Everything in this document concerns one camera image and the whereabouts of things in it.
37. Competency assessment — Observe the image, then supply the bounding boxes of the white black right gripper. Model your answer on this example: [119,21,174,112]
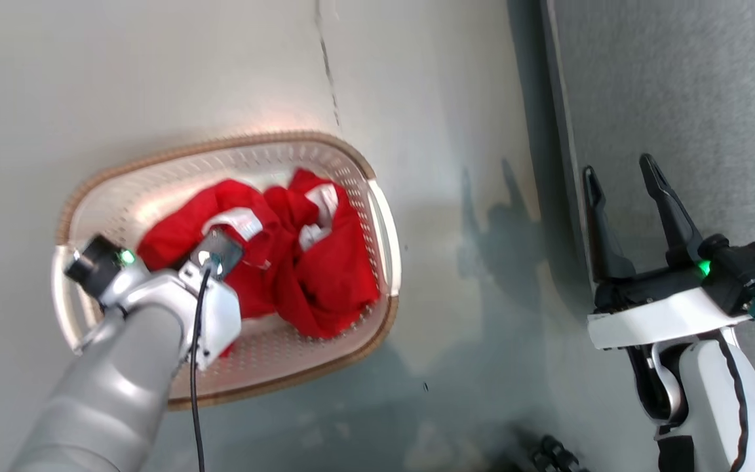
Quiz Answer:
[583,153,752,350]

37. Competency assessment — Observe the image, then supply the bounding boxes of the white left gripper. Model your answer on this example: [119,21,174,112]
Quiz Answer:
[178,228,244,371]

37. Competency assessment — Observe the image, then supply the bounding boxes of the red garment with white trim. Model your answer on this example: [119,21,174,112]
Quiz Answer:
[136,178,286,358]
[263,167,381,340]

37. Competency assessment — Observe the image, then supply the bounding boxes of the white laundry basket brown rim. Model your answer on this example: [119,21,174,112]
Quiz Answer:
[51,131,402,411]

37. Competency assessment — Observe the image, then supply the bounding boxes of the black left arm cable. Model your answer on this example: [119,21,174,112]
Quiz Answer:
[189,262,213,472]

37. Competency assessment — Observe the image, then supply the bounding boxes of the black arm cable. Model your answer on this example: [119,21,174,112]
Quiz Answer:
[717,333,750,472]
[189,262,213,472]

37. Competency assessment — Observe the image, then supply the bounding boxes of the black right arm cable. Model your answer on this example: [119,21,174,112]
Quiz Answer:
[717,333,750,472]

